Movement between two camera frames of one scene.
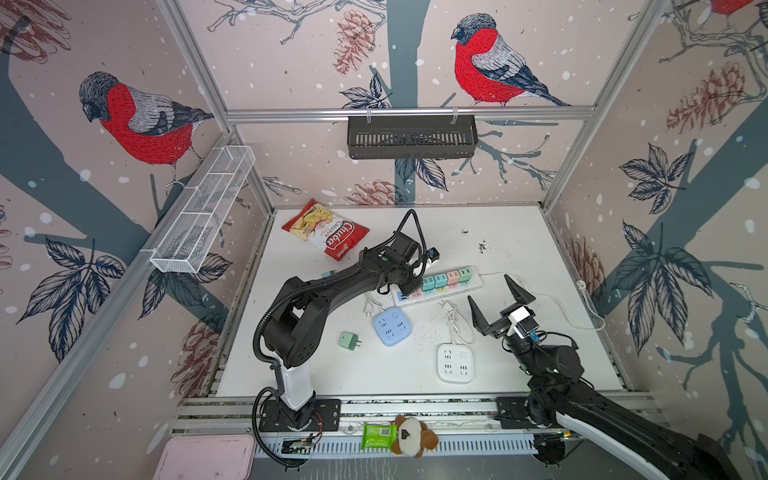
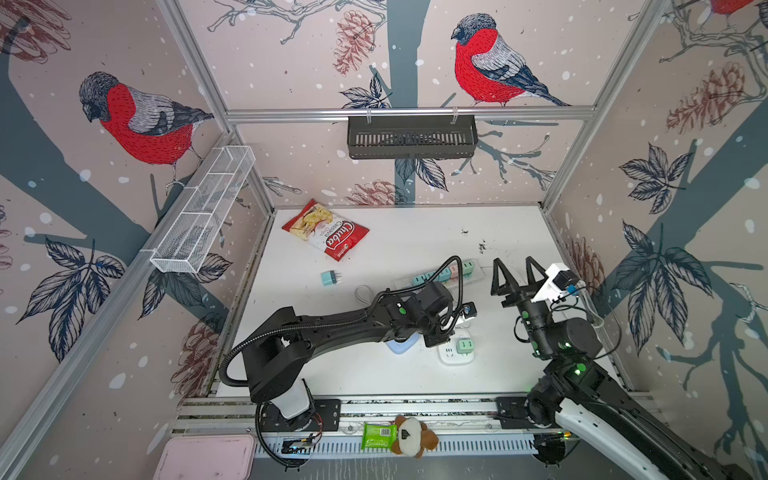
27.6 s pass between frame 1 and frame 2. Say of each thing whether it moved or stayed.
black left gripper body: moved
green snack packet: stayed
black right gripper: moved
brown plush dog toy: stayed
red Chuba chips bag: stayed
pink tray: stayed
